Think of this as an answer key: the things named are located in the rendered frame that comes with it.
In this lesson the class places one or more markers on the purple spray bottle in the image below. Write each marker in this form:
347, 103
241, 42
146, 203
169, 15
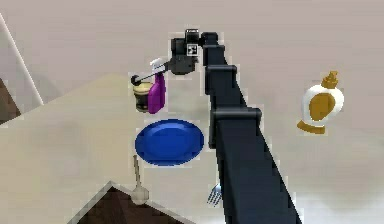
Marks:
157, 93

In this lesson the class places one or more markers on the dark cup with beige rim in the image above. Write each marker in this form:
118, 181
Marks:
141, 96

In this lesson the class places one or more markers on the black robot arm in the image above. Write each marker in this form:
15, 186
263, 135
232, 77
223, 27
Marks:
246, 160

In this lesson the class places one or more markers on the white and gold soap dispenser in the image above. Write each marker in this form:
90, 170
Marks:
321, 104

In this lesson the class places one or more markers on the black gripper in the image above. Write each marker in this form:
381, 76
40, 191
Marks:
182, 65

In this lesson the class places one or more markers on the silver fork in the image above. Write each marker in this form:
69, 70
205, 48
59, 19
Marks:
214, 195

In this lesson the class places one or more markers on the blue plate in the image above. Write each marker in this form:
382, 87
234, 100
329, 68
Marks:
169, 142

